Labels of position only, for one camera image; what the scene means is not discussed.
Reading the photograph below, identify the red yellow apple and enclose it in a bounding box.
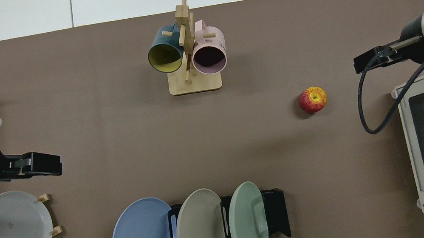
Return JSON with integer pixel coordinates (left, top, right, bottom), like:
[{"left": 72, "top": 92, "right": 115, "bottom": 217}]
[{"left": 297, "top": 85, "right": 329, "bottom": 116}]

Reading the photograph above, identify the beige plate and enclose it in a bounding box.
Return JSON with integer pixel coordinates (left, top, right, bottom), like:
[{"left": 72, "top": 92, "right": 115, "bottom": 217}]
[{"left": 169, "top": 186, "right": 229, "bottom": 238}]

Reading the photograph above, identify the black dish rack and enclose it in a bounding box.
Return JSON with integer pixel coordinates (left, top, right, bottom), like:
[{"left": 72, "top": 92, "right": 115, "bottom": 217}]
[{"left": 165, "top": 186, "right": 292, "bottom": 238}]

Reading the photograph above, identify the pale green plate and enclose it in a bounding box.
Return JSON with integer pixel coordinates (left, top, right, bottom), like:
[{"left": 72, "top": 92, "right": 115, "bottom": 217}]
[{"left": 222, "top": 179, "right": 270, "bottom": 238}]

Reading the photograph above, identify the brown table cloth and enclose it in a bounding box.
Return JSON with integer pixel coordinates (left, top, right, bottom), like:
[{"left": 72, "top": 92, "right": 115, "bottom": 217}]
[{"left": 0, "top": 0, "right": 424, "bottom": 238}]

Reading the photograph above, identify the pink cup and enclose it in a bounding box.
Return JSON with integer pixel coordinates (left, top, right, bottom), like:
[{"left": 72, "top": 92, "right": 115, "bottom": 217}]
[{"left": 186, "top": 17, "right": 230, "bottom": 77}]

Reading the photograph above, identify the dark teal cup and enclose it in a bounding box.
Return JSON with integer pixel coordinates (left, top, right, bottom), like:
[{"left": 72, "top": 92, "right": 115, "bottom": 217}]
[{"left": 143, "top": 22, "right": 188, "bottom": 77}]

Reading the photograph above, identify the wooden cup stand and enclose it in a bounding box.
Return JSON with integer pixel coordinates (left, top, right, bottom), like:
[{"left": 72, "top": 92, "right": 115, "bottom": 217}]
[{"left": 154, "top": 0, "right": 224, "bottom": 97}]

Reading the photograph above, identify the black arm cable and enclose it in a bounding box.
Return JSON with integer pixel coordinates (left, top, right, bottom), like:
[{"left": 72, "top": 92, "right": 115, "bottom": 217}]
[{"left": 349, "top": 38, "right": 424, "bottom": 137}]

